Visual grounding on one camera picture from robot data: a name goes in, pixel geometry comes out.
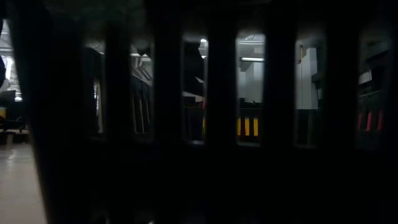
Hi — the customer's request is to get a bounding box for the black plastic basket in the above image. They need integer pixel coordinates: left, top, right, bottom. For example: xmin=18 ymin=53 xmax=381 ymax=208
xmin=6 ymin=0 xmax=398 ymax=224

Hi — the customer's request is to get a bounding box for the yellow plastic basket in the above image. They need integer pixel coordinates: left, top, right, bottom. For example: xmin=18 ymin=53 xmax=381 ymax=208
xmin=201 ymin=116 xmax=259 ymax=137

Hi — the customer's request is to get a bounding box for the black monitor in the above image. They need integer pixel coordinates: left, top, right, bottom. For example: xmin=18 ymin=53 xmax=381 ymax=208
xmin=0 ymin=90 xmax=24 ymax=130

